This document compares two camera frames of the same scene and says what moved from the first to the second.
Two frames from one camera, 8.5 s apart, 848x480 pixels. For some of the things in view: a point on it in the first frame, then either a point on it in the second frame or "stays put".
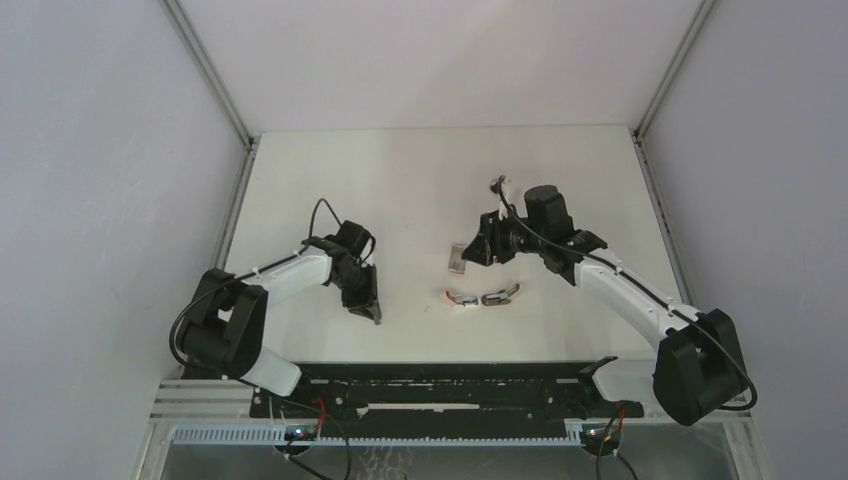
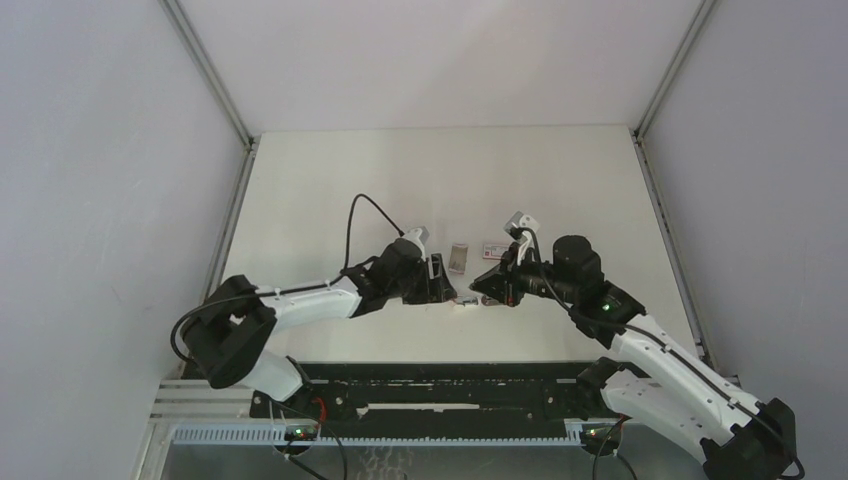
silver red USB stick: [458, 301] stays put
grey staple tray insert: [456, 263] stays put
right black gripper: [487, 243] to [502, 282]
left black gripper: [369, 295] to [438, 289]
